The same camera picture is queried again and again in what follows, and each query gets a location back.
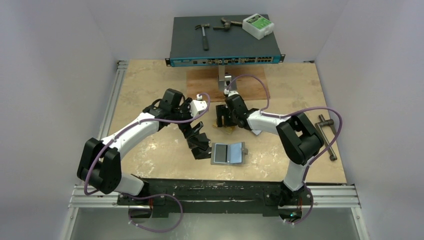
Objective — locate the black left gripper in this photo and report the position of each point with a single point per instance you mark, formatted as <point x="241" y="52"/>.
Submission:
<point x="187" y="128"/>

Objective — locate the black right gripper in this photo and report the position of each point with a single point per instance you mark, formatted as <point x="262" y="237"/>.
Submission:
<point x="224" y="111"/>

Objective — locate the black credit card stack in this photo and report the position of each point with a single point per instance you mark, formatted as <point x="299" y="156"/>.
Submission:
<point x="200" y="146"/>

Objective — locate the single black credit card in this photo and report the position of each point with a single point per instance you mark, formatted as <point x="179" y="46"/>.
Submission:
<point x="220" y="153"/>

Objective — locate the grey card holder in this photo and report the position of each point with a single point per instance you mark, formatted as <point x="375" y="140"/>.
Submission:
<point x="236" y="154"/>

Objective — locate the orange credit card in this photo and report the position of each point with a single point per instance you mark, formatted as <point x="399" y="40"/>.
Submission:
<point x="223" y="128"/>

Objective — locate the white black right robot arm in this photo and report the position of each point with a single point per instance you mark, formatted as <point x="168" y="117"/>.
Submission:
<point x="300" y="139"/>

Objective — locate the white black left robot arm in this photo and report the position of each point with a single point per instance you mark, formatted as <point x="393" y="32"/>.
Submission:
<point x="100" y="164"/>

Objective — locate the silver white credit card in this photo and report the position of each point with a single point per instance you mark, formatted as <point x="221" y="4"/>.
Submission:
<point x="256" y="132"/>

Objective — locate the grey metal stand base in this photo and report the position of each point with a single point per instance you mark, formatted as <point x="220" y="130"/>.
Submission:
<point x="224" y="78"/>

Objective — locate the small hammer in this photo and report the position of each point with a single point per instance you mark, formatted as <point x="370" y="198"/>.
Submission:
<point x="205" y="43"/>

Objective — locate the dark metal clamp tool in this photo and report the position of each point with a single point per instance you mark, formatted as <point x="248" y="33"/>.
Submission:
<point x="227" y="24"/>

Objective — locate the white green plastic box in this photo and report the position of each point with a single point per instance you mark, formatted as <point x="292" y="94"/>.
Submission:
<point x="258" y="26"/>

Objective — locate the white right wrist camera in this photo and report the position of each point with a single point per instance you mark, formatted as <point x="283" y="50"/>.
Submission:
<point x="229" y="93"/>

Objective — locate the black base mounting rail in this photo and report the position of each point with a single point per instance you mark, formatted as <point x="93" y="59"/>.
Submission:
<point x="267" y="198"/>

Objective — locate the blue network switch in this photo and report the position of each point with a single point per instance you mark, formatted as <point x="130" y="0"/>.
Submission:
<point x="233" y="47"/>

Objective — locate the metal crank handle tool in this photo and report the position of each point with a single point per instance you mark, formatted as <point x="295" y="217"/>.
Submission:
<point x="320" y="127"/>

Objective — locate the aluminium frame rail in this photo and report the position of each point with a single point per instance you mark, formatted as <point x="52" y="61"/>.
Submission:
<point x="105" y="184"/>

